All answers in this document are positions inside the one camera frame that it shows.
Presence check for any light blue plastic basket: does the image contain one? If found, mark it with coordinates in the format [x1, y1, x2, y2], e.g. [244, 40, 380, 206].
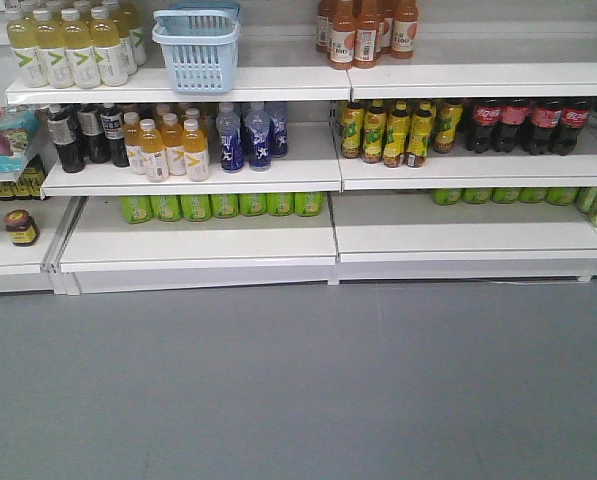
[152, 1, 241, 94]

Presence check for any blue sports drink bottle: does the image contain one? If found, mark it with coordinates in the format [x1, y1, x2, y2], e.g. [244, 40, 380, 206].
[245, 102, 271, 171]
[266, 102, 288, 158]
[216, 102, 244, 173]

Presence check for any yellow juice bottle white label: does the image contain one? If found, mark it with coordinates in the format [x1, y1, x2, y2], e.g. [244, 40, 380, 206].
[183, 119, 210, 182]
[139, 119, 169, 182]
[161, 113, 186, 176]
[123, 112, 145, 175]

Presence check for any yellow lemon tea bottle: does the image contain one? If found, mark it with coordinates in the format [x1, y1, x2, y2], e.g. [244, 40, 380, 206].
[404, 100, 433, 168]
[382, 100, 411, 168]
[432, 98, 463, 154]
[341, 101, 365, 159]
[362, 99, 387, 164]

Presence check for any white metal shelf unit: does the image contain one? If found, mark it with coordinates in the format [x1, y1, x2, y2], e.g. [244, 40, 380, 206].
[0, 1, 597, 295]

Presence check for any orange juice bottle t100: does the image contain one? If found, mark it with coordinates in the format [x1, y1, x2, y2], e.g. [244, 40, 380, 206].
[391, 0, 418, 59]
[329, 0, 356, 70]
[353, 0, 381, 69]

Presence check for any dark tea bottle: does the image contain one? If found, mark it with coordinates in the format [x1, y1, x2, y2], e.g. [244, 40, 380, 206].
[100, 103, 129, 168]
[47, 104, 85, 173]
[77, 104, 111, 164]

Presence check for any plastic cola bottle red label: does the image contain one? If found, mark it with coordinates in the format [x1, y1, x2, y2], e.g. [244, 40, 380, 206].
[493, 98, 529, 153]
[528, 98, 564, 155]
[466, 98, 502, 154]
[551, 97, 590, 156]

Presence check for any pale green drink bottle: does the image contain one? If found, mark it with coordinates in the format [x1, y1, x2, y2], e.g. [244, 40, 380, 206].
[5, 8, 48, 88]
[90, 6, 129, 87]
[32, 9, 75, 89]
[61, 8, 101, 89]

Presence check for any red lidded sauce jar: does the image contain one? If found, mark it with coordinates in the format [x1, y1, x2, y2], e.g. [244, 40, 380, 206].
[3, 209, 39, 247]

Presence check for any blue snack bag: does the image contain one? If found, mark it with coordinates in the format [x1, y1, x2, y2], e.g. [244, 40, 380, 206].
[0, 109, 39, 174]

